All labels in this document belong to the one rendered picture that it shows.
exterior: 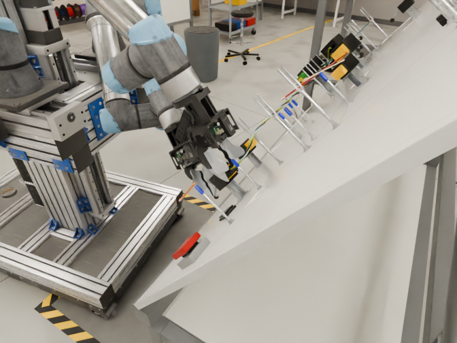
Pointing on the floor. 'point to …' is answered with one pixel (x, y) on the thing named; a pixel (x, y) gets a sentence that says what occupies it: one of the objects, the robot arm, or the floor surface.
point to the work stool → (241, 33)
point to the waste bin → (203, 51)
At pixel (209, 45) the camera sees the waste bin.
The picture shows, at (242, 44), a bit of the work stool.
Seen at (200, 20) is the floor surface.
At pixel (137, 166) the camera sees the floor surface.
